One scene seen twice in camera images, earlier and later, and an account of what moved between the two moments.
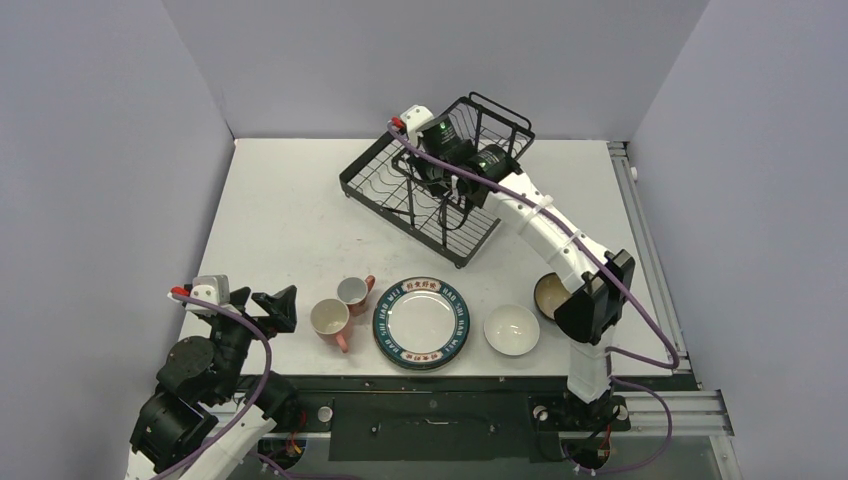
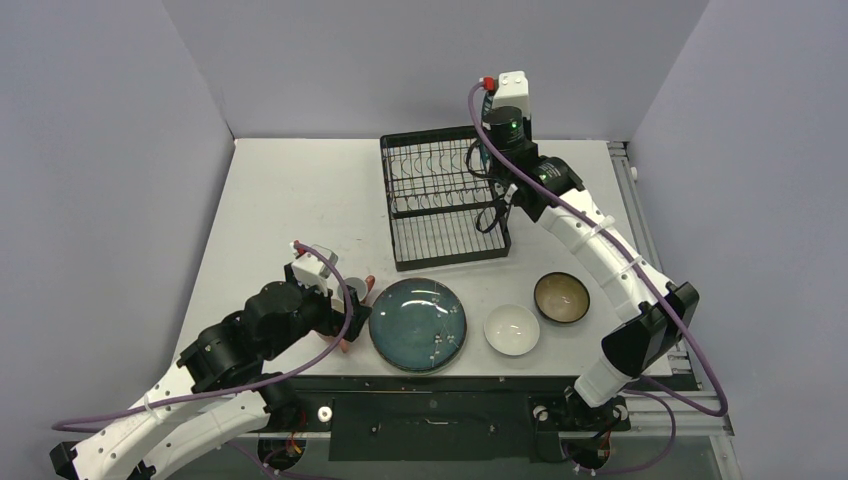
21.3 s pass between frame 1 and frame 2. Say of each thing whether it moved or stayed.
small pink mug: stayed
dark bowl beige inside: stayed
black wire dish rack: moved
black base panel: stayed
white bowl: stayed
